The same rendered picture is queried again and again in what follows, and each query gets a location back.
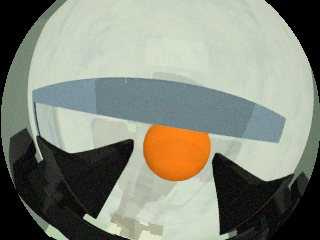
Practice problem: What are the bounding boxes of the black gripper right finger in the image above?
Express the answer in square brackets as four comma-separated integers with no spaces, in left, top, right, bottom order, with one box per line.
[212,152,295,235]

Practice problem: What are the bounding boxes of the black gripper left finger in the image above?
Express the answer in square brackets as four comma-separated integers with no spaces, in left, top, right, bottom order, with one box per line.
[36,135,133,219]

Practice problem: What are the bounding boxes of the clear glass corner walls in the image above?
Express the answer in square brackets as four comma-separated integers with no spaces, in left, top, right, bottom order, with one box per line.
[35,103,67,152]

